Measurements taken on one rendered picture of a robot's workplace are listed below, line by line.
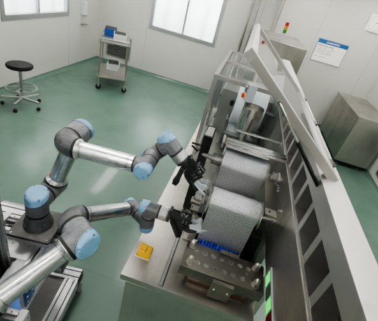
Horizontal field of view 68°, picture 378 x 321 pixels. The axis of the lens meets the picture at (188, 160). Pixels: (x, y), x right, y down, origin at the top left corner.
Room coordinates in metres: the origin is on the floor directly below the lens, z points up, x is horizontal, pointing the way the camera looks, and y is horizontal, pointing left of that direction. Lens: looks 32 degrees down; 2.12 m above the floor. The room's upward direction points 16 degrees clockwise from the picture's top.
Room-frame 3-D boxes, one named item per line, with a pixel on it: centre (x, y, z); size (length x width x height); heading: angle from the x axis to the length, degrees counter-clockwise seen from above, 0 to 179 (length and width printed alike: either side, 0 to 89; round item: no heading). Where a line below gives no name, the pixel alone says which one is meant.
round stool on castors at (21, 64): (3.66, 2.60, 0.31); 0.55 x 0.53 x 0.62; 175
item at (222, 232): (1.04, -0.27, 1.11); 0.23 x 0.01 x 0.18; 85
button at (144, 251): (0.97, 0.09, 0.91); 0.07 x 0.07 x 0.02; 85
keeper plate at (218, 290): (0.82, -0.30, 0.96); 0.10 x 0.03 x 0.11; 85
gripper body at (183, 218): (1.06, -0.03, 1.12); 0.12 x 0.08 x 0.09; 85
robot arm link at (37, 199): (1.04, 0.71, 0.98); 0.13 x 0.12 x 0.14; 177
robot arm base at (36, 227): (1.03, 0.71, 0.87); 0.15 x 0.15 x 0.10
